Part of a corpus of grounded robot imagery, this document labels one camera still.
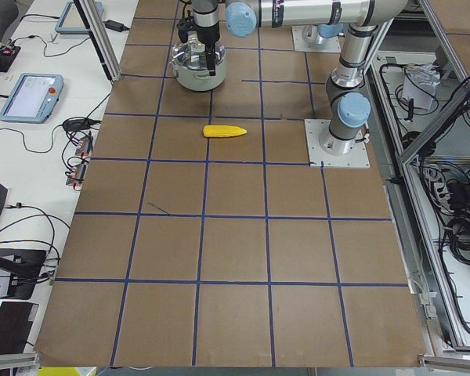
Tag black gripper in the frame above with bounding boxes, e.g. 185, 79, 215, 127
196, 25, 219, 76

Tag glass pot lid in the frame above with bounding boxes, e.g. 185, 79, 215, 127
172, 40, 208, 72

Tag yellow corn cob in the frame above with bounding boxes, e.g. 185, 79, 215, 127
202, 125, 248, 138

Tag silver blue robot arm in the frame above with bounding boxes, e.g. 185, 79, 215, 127
225, 1, 406, 156

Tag white cooking pot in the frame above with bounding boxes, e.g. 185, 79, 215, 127
170, 38, 227, 92

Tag black power adapter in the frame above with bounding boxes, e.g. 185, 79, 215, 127
103, 20, 129, 32

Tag far blue teach pendant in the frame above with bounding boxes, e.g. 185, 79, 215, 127
55, 1, 87, 34

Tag blue teach pendant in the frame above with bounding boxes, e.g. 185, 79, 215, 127
55, 1, 87, 34
0, 73, 64, 124

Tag near blue teach pendant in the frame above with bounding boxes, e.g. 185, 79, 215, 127
0, 73, 64, 124

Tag white paper bag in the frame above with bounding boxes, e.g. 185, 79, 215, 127
401, 63, 440, 110

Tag black device box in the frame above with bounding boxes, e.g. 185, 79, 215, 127
0, 248, 49, 300

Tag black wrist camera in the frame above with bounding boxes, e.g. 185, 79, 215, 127
177, 16, 193, 43

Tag aluminium frame post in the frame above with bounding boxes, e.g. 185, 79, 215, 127
74, 0, 121, 82

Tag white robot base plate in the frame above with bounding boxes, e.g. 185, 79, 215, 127
304, 119, 371, 169

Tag coiled black cables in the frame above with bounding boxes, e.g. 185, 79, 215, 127
438, 211, 470, 271

